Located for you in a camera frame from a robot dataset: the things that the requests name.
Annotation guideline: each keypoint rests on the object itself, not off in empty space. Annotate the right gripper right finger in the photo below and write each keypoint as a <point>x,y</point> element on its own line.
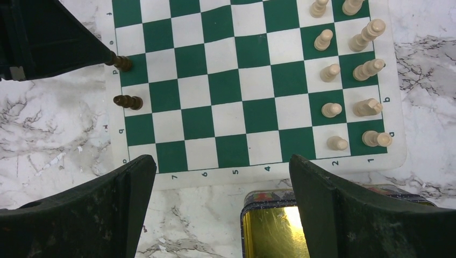
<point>343,219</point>

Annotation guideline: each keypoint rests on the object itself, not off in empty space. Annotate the empty gold tin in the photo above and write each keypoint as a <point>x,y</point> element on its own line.
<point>271,223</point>

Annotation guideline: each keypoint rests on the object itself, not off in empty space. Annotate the dark chess piece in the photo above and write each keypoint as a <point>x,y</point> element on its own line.
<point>128,102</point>
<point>122,63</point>

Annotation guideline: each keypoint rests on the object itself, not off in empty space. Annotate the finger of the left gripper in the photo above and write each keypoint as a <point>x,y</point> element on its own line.
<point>42,39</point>

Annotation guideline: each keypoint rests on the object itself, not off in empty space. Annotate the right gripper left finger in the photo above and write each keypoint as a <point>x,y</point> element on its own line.
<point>103,217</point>

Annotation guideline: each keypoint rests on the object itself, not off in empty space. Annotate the white chess pieces group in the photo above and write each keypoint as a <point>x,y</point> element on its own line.
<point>348,58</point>

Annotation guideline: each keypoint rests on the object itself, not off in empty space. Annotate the green white chess board mat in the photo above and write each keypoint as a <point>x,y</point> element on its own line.
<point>224,92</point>

